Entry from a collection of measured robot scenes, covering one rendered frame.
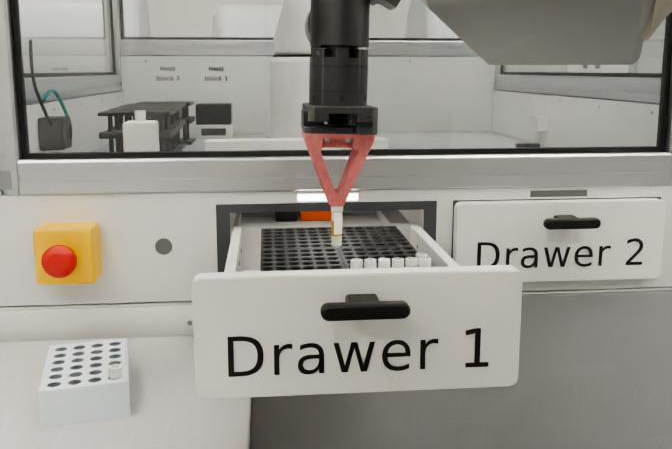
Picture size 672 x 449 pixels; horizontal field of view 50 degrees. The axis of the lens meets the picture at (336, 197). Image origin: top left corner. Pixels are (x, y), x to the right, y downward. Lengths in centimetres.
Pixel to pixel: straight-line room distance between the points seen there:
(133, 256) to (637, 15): 86
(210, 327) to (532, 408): 60
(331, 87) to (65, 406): 40
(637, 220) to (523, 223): 16
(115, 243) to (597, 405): 71
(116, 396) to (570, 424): 66
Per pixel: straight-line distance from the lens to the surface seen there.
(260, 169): 94
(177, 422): 76
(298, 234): 91
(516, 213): 100
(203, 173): 95
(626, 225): 106
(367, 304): 60
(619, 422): 118
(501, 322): 67
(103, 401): 78
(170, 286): 99
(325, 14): 69
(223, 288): 63
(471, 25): 19
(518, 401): 111
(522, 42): 21
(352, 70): 69
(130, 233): 98
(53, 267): 93
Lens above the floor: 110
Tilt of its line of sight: 10 degrees down
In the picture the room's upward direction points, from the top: straight up
